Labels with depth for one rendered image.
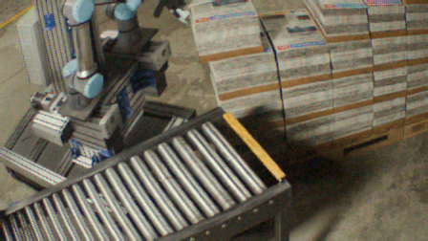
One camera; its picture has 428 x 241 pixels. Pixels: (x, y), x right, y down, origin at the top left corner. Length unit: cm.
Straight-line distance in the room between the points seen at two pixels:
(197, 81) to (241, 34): 136
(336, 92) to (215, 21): 77
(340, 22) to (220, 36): 62
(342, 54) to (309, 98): 32
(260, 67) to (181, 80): 130
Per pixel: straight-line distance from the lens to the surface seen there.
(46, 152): 366
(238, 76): 291
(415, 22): 310
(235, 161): 243
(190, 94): 402
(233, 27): 275
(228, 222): 225
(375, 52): 307
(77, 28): 249
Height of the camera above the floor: 252
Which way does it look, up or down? 41 degrees down
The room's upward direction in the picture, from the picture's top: 11 degrees counter-clockwise
